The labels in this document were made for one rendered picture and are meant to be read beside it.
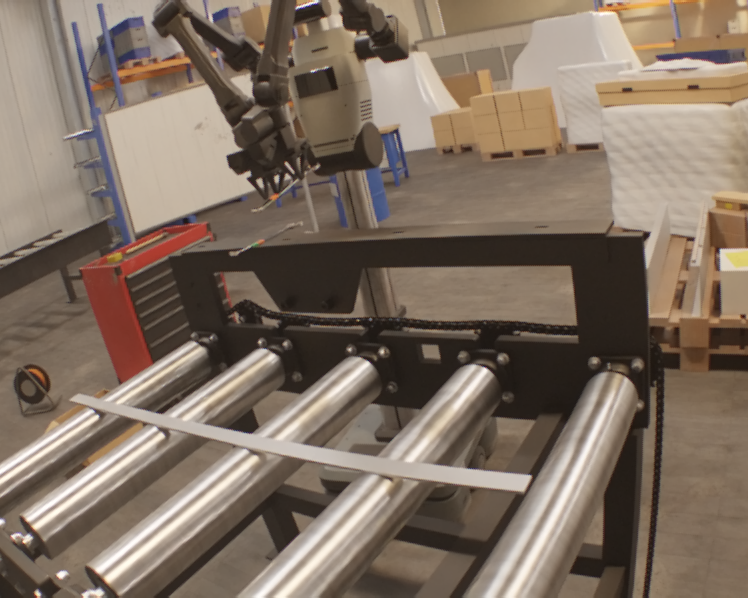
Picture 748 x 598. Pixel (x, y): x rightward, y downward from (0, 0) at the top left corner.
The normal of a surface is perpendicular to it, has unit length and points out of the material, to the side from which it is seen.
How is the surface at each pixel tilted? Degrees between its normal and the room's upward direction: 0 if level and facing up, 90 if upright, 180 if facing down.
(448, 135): 90
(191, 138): 90
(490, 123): 90
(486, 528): 0
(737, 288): 90
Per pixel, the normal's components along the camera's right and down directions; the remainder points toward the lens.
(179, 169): 0.52, 0.18
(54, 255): 0.84, 0.00
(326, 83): -0.39, 0.40
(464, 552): -0.22, -0.92
